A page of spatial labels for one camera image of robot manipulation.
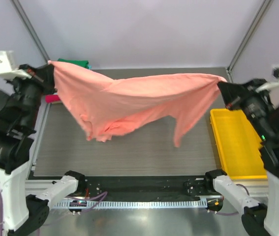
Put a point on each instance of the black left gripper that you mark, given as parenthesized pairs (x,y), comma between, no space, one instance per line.
(44,76)

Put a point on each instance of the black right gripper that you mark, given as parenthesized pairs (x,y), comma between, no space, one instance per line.
(234,94)

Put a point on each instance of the salmon pink t shirt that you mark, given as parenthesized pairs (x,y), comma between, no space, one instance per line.
(106,107)

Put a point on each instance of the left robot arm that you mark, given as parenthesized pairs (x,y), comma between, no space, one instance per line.
(22,214)

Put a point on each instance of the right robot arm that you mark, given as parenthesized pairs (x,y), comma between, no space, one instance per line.
(258,219)

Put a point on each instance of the red folded t shirt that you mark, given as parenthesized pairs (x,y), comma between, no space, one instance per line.
(52,98)

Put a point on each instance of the green folded t shirt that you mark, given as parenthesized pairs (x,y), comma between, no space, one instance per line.
(81,63)

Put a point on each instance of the yellow plastic bin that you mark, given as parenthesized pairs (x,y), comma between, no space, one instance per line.
(238,145)

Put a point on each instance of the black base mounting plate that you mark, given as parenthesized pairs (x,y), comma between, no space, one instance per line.
(149,188)

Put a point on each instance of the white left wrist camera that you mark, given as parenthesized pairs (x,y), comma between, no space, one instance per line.
(9,70)

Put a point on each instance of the right aluminium frame post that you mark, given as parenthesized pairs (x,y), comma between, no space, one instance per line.
(250,32)

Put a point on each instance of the aluminium frame post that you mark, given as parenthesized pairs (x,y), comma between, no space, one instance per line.
(250,32)
(30,29)

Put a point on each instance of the left aluminium frame post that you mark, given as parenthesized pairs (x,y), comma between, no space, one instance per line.
(30,29)

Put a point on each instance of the slotted cable duct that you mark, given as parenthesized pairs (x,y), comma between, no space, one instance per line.
(70,204)

